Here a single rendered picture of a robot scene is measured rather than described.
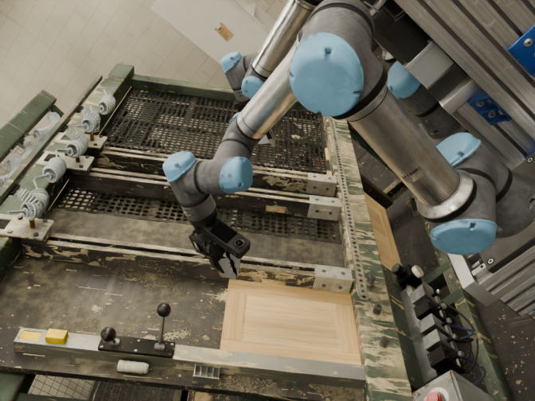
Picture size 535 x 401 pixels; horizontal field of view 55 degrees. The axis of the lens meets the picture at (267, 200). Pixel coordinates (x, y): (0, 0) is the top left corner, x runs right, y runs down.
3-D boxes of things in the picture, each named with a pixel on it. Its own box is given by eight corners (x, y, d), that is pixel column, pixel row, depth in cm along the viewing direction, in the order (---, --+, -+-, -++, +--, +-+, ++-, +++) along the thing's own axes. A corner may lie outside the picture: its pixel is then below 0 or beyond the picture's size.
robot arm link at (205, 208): (216, 191, 119) (191, 212, 115) (223, 207, 121) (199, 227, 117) (196, 185, 124) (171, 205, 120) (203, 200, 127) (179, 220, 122)
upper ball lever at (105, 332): (121, 351, 140) (112, 341, 128) (107, 349, 139) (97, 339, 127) (123, 336, 141) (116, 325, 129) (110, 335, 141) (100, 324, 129)
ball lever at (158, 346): (165, 354, 138) (170, 305, 137) (150, 352, 138) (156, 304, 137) (166, 349, 142) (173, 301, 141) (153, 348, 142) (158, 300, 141)
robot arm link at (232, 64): (238, 56, 166) (215, 64, 169) (251, 86, 171) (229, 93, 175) (244, 47, 172) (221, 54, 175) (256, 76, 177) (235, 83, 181)
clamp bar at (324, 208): (337, 223, 208) (350, 173, 195) (38, 186, 202) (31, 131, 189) (335, 209, 216) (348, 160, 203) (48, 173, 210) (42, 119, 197)
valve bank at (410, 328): (505, 395, 143) (449, 357, 135) (463, 418, 150) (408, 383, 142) (454, 274, 185) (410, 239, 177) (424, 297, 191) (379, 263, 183)
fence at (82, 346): (363, 389, 143) (366, 379, 141) (15, 351, 139) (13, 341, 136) (361, 374, 148) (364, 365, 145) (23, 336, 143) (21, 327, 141)
